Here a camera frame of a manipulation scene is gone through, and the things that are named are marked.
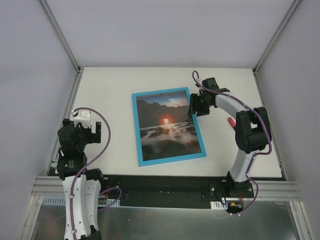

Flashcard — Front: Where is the left white cable duct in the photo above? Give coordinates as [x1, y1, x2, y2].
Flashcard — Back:
[42, 196, 121, 207]

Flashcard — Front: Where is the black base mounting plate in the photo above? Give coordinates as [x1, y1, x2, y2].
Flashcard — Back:
[100, 175, 254, 209]

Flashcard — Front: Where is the white cable duct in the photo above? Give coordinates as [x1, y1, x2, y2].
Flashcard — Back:
[210, 201, 228, 211]
[42, 196, 121, 207]

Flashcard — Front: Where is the front aluminium rail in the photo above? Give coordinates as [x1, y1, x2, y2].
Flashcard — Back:
[31, 175, 303, 201]

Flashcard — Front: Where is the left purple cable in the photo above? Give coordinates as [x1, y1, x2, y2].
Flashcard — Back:
[69, 107, 123, 233]

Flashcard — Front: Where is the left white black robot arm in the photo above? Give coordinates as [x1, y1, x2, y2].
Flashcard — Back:
[56, 118, 106, 240]

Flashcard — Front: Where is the blue picture frame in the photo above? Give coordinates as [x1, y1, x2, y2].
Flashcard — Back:
[131, 86, 208, 168]

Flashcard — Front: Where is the aluminium corner post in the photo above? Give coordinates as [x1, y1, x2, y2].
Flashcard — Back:
[252, 0, 303, 75]
[38, 0, 81, 73]

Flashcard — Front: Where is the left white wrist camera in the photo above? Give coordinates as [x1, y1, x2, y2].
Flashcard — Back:
[72, 109, 92, 129]

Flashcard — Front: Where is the red handled screwdriver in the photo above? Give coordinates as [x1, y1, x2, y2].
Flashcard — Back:
[227, 117, 236, 129]

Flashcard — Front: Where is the right aluminium corner post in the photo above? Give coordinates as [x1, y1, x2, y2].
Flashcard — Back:
[252, 0, 303, 75]

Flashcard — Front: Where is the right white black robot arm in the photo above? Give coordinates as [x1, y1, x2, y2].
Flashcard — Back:
[188, 77, 272, 198]

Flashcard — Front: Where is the right white cable duct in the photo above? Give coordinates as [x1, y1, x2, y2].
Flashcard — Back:
[210, 201, 228, 211]

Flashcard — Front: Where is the sunset seascape photo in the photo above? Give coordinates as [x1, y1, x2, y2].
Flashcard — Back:
[135, 90, 202, 161]

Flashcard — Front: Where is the left aluminium corner post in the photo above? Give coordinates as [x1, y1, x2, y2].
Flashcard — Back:
[38, 0, 81, 73]

